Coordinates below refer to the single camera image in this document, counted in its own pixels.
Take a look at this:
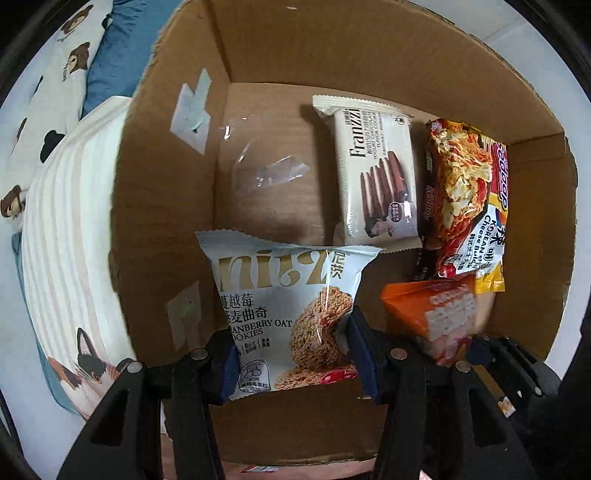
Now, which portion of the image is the white bear printed sheet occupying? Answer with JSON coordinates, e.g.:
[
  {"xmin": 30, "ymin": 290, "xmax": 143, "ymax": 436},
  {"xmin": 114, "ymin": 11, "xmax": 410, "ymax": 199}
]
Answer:
[{"xmin": 0, "ymin": 0, "xmax": 114, "ymax": 232}]

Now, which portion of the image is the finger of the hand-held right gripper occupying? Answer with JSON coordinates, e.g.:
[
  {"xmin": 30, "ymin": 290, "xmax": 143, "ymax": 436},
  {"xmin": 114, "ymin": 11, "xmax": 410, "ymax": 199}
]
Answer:
[{"xmin": 468, "ymin": 335, "xmax": 561, "ymax": 407}]

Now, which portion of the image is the white oat cookie packet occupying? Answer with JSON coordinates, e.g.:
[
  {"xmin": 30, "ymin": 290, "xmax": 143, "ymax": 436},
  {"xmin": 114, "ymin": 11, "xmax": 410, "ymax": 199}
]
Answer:
[{"xmin": 196, "ymin": 230, "xmax": 384, "ymax": 402}]

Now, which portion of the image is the clear plastic film scrap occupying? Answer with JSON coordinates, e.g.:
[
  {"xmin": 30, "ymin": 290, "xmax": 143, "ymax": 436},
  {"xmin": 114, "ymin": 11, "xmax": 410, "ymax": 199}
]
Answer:
[{"xmin": 231, "ymin": 148, "xmax": 310, "ymax": 195}]

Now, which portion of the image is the pink cloth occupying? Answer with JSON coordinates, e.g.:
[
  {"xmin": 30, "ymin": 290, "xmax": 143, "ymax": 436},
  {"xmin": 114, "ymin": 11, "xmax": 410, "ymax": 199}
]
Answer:
[{"xmin": 161, "ymin": 457, "xmax": 435, "ymax": 480}]

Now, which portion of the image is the blue pillow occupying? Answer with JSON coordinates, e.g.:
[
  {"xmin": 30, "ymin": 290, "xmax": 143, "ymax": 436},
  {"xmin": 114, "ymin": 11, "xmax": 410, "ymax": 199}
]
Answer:
[{"xmin": 83, "ymin": 0, "xmax": 183, "ymax": 121}]

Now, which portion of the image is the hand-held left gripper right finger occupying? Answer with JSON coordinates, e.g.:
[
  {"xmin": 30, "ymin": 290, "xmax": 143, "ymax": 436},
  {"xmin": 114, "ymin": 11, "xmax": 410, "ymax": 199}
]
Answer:
[{"xmin": 344, "ymin": 305, "xmax": 541, "ymax": 480}]

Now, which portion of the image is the cream chocolate wafer packet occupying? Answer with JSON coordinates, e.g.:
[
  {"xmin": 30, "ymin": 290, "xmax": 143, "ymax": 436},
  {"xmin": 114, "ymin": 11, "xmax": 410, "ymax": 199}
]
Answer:
[{"xmin": 311, "ymin": 95, "xmax": 423, "ymax": 247}]

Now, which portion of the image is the red yellow instant noodle packet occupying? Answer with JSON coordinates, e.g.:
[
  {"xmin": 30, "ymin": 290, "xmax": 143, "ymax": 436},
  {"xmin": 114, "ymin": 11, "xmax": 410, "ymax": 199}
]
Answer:
[{"xmin": 416, "ymin": 117, "xmax": 509, "ymax": 294}]

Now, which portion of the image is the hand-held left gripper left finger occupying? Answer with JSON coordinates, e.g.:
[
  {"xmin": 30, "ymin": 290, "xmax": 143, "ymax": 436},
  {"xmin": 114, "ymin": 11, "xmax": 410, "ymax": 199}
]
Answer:
[{"xmin": 58, "ymin": 330, "xmax": 241, "ymax": 480}]

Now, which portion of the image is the brown cardboard box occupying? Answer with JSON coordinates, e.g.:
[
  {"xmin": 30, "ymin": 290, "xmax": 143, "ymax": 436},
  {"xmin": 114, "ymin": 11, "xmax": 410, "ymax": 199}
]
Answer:
[{"xmin": 108, "ymin": 0, "xmax": 580, "ymax": 464}]

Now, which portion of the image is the orange snack packet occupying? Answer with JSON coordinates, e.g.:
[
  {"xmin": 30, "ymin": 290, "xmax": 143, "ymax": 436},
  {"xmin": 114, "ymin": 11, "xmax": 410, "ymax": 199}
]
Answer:
[{"xmin": 379, "ymin": 274, "xmax": 485, "ymax": 367}]

